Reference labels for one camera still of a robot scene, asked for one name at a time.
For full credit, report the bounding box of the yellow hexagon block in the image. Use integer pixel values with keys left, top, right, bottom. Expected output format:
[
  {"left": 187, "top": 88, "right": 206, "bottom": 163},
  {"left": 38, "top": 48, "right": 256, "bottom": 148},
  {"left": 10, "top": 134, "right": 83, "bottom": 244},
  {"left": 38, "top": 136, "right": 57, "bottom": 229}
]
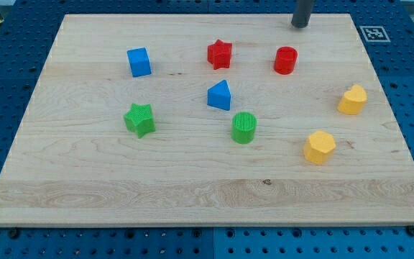
[{"left": 303, "top": 131, "right": 336, "bottom": 165}]

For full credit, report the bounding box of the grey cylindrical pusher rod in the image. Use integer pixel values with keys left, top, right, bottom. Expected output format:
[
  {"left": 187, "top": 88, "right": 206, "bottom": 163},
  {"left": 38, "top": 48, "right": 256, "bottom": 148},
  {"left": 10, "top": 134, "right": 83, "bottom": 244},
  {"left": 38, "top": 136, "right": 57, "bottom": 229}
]
[{"left": 291, "top": 0, "right": 315, "bottom": 29}]

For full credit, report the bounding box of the white fiducial marker tag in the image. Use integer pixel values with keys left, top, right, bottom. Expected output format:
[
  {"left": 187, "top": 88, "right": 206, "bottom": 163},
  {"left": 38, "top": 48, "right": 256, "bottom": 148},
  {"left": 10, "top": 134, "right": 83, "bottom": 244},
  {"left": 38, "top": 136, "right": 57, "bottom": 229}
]
[{"left": 359, "top": 25, "right": 390, "bottom": 42}]

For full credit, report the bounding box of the blue cube block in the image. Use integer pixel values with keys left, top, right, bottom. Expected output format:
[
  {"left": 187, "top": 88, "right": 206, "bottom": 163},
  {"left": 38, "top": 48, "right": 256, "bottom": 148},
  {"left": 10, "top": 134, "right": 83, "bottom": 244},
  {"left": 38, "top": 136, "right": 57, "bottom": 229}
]
[{"left": 126, "top": 47, "right": 152, "bottom": 78}]

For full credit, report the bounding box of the green star block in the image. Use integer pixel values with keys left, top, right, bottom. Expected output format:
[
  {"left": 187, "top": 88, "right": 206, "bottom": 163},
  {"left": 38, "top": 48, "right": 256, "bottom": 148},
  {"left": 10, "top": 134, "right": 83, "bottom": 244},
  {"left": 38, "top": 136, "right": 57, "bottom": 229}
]
[{"left": 123, "top": 103, "right": 156, "bottom": 138}]

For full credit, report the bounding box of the wooden board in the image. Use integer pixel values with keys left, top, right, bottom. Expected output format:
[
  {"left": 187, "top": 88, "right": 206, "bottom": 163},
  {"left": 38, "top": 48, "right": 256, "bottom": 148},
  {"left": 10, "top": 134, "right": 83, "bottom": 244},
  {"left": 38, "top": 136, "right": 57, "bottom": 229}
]
[{"left": 0, "top": 14, "right": 414, "bottom": 227}]

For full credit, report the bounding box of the red cylinder block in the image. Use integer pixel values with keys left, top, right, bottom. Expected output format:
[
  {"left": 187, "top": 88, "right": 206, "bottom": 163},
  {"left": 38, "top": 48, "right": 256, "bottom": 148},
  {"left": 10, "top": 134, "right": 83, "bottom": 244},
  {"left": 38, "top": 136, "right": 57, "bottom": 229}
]
[{"left": 273, "top": 46, "right": 298, "bottom": 75}]

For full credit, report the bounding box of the blue triangle block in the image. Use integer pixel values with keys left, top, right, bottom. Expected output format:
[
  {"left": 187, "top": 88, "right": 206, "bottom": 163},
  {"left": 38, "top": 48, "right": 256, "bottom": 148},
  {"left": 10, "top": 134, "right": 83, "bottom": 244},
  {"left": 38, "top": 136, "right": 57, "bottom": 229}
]
[{"left": 207, "top": 80, "right": 231, "bottom": 111}]

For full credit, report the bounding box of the red star block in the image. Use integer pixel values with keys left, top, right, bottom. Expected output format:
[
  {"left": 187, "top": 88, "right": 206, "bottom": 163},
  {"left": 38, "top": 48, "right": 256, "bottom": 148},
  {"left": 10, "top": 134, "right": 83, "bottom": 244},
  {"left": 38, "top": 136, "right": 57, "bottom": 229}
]
[{"left": 207, "top": 40, "right": 233, "bottom": 70}]

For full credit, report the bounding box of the green cylinder block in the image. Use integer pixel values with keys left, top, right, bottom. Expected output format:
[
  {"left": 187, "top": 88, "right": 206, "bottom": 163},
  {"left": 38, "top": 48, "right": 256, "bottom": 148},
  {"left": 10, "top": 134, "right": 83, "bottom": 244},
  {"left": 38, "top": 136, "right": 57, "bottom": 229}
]
[{"left": 231, "top": 112, "right": 257, "bottom": 144}]

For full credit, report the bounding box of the yellow heart block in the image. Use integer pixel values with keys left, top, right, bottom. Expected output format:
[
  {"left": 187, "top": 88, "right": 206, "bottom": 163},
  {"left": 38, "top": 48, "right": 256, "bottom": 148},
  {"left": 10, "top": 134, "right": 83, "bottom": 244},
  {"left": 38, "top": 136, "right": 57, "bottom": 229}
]
[{"left": 337, "top": 85, "right": 368, "bottom": 115}]

